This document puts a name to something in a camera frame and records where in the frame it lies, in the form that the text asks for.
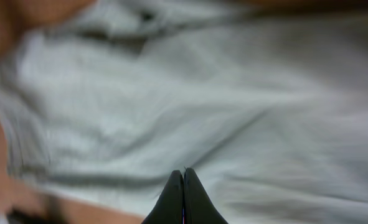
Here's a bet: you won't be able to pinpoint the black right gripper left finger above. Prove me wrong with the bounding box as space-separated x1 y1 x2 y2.
142 170 183 224

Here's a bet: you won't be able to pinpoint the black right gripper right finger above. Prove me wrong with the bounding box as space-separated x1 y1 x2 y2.
184 168 228 224

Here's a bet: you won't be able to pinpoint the khaki shorts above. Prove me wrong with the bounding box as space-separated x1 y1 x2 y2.
0 1 368 223

